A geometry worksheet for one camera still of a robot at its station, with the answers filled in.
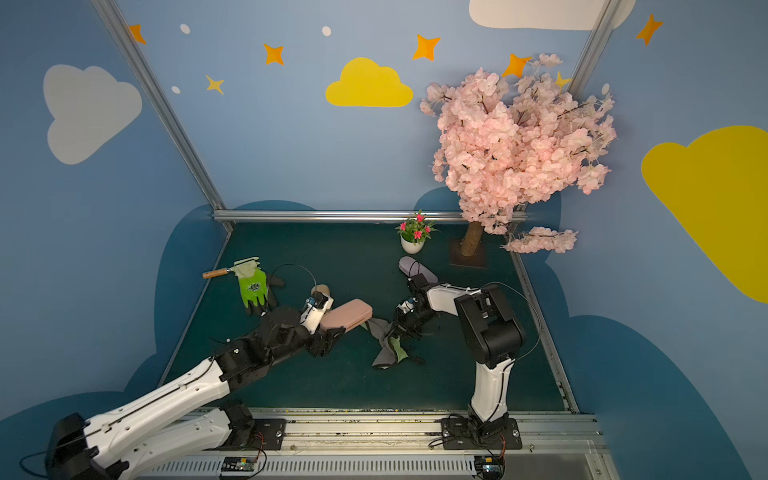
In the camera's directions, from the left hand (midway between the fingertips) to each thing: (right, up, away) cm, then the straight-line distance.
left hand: (335, 318), depth 76 cm
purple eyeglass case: (+22, +12, +31) cm, 40 cm away
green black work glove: (-32, +6, +25) cm, 41 cm away
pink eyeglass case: (+3, 0, +6) cm, 6 cm away
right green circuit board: (+39, -36, -3) cm, 54 cm away
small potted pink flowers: (+24, +25, +28) cm, 44 cm away
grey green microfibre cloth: (+15, -9, +2) cm, 18 cm away
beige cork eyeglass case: (-9, +5, +25) cm, 27 cm away
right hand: (+15, -9, +15) cm, 23 cm away
